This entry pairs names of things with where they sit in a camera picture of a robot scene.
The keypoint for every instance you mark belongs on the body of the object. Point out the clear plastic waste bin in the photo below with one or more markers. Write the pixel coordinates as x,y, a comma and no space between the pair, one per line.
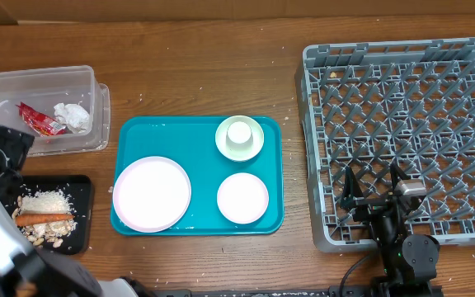
42,89

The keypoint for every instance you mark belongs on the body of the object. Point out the rice and peanuts food waste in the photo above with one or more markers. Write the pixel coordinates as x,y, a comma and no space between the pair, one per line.
46,202

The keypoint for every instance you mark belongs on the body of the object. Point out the white tissue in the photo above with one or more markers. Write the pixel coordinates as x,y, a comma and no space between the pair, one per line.
73,116

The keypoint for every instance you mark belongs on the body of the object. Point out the red snack wrapper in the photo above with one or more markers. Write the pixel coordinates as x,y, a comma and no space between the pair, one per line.
39,122

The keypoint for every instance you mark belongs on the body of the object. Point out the grey dishwasher rack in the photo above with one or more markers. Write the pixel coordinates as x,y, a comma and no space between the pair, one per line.
366,106

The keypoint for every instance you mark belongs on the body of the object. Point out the large white plate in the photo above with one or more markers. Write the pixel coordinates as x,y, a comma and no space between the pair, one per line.
151,194

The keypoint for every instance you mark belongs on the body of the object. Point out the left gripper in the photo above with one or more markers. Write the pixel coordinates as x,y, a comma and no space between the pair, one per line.
14,143

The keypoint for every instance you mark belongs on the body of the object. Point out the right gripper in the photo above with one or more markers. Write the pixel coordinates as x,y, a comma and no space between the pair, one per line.
352,197

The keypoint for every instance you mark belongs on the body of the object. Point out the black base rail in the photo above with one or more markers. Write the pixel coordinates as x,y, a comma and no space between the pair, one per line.
332,291

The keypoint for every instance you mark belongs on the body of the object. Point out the small white plate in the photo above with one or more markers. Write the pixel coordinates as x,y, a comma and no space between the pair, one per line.
242,198

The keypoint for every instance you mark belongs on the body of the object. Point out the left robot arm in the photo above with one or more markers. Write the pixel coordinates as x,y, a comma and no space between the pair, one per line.
52,273

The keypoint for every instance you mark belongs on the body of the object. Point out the orange carrot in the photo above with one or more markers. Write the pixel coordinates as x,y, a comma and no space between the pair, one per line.
23,220

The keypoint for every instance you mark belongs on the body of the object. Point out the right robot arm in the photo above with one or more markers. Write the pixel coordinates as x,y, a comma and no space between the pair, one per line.
409,260

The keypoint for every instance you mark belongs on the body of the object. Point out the black plastic tray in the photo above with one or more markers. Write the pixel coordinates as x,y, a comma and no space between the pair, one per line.
80,192

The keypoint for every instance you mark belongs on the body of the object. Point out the teal plastic serving tray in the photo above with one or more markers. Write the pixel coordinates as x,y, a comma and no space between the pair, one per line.
190,142

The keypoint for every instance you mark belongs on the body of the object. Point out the white saucer bowl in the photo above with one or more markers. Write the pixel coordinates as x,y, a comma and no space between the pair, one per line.
239,152

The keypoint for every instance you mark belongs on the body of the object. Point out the white upside-down cup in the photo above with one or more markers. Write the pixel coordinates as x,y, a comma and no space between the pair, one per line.
239,132

